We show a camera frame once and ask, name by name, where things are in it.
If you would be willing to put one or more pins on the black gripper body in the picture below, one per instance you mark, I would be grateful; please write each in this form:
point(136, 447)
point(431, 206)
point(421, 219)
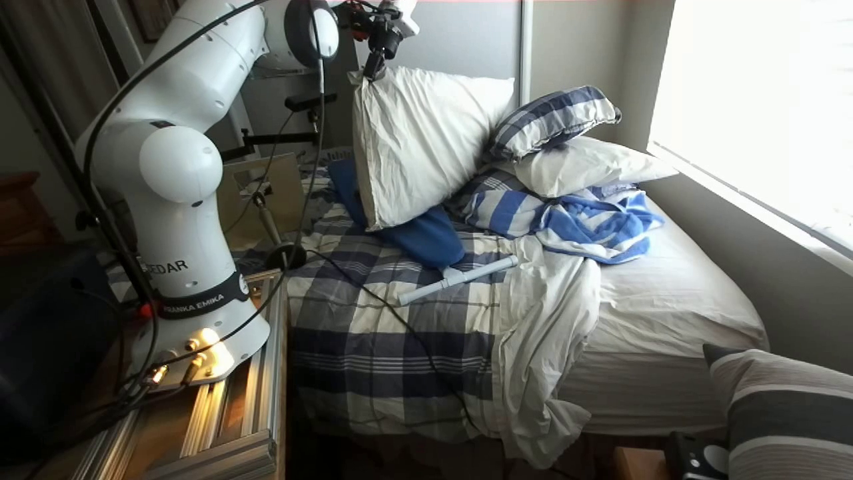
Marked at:
point(375, 27)

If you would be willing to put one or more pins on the large white pillow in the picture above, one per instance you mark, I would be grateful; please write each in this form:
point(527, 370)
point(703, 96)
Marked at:
point(415, 142)

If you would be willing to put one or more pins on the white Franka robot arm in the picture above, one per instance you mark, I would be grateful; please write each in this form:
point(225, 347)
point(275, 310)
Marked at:
point(176, 240)

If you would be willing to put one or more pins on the blue plaid pillow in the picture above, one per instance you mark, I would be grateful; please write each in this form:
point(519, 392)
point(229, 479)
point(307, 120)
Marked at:
point(549, 120)

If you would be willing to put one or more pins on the blue white striped pillow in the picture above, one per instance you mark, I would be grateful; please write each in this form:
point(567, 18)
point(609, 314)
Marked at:
point(502, 210)

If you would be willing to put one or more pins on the flat white pillow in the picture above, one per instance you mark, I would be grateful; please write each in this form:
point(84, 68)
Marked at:
point(586, 164)

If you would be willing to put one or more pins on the grey striped pillow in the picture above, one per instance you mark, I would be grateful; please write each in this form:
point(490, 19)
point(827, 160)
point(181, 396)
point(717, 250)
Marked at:
point(782, 416)

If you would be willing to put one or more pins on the beige board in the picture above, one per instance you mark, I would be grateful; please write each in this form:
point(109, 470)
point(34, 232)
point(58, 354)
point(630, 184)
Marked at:
point(283, 210)

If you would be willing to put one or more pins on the dark blue cushion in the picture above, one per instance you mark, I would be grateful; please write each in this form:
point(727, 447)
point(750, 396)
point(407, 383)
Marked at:
point(427, 240)

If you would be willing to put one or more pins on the small stand with black base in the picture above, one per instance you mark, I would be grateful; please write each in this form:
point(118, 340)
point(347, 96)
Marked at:
point(285, 258)

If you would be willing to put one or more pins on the white plastic tube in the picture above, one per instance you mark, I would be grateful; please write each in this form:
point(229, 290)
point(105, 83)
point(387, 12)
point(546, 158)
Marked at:
point(453, 279)

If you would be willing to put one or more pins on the blue white crumpled cloth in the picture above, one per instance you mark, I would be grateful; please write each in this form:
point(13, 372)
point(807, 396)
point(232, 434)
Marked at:
point(595, 228)

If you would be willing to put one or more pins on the blue plaid blanket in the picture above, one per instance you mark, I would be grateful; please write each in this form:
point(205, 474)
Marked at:
point(374, 356)

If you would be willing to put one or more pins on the white crumpled duvet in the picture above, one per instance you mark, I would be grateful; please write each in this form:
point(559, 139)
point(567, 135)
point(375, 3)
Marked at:
point(549, 338)

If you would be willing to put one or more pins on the brown wooden furniture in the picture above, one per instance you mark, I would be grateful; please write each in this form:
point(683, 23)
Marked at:
point(22, 215)

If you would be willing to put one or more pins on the window with white blinds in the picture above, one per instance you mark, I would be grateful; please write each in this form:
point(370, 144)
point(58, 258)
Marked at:
point(762, 96)

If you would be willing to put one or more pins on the mattress with white sheet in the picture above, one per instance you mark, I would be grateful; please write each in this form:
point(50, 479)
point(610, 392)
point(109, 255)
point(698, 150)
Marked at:
point(667, 320)

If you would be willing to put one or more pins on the black bag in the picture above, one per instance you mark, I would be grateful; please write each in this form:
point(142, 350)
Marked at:
point(53, 356)

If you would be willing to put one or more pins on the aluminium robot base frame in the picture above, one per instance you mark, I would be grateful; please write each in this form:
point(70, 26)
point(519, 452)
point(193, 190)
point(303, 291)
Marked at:
point(221, 427)

